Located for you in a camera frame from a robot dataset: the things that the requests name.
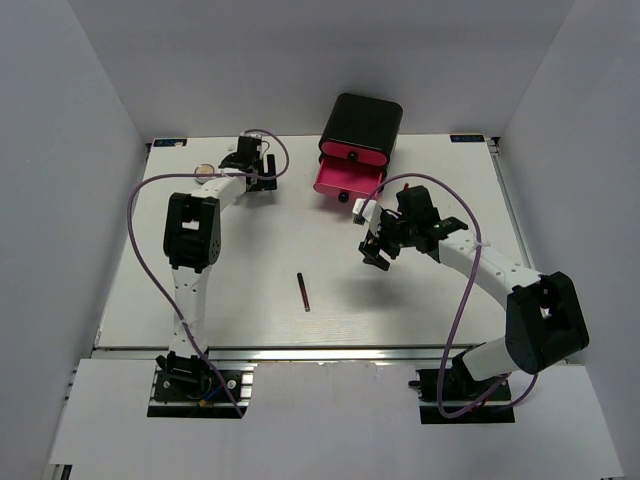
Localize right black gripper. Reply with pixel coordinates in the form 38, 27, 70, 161
358, 209, 416, 271

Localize round gold powder compact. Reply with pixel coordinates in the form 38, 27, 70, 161
194, 163, 216, 185

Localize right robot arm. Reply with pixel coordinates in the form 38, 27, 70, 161
353, 186, 590, 399

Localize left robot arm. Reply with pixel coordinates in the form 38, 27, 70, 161
163, 129, 277, 399

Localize dark red lip gloss tube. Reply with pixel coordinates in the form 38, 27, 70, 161
296, 272, 311, 313

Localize black drawer cabinet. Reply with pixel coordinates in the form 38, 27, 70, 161
319, 93, 403, 167

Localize left blue table sticker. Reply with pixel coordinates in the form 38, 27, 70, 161
152, 138, 187, 148

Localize blue table sticker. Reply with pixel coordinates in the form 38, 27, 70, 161
449, 134, 486, 143
152, 138, 187, 148

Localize right blue table sticker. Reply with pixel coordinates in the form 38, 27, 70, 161
449, 134, 486, 143

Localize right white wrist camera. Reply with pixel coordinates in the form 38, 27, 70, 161
352, 198, 383, 236

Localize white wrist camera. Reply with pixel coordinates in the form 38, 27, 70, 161
352, 198, 383, 236
239, 130, 264, 145

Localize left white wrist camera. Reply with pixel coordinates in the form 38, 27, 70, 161
239, 130, 264, 145

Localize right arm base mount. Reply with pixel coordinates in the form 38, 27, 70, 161
408, 369, 515, 425

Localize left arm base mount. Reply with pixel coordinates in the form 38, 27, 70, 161
147, 352, 250, 419

